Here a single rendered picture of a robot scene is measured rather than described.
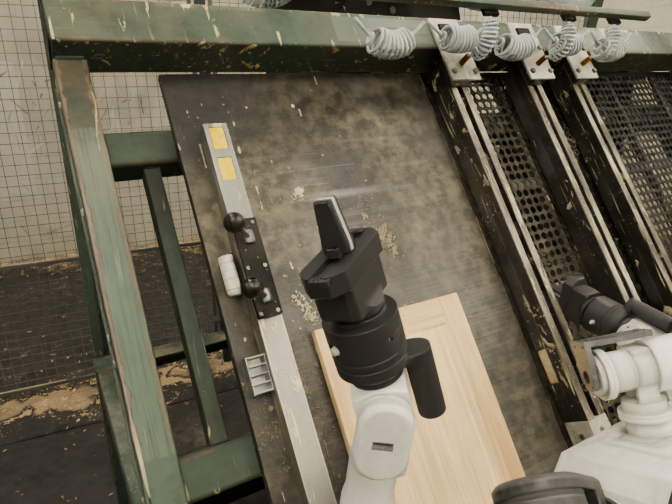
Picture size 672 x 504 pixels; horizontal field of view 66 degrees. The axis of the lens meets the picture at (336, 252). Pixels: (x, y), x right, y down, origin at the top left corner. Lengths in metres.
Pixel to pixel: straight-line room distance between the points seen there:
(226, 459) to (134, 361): 0.25
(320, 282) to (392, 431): 0.20
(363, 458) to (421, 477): 0.49
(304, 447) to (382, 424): 0.40
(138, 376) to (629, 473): 0.70
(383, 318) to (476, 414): 0.67
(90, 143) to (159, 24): 0.29
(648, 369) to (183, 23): 1.01
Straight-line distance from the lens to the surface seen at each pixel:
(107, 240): 0.98
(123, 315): 0.94
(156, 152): 1.17
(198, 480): 1.02
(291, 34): 1.27
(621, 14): 1.82
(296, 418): 0.99
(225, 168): 1.09
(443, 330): 1.20
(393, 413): 0.60
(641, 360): 0.75
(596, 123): 1.82
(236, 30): 1.22
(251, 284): 0.88
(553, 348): 1.34
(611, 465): 0.71
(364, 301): 0.55
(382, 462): 0.65
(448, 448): 1.16
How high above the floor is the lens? 1.77
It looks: 19 degrees down
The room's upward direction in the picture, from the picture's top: straight up
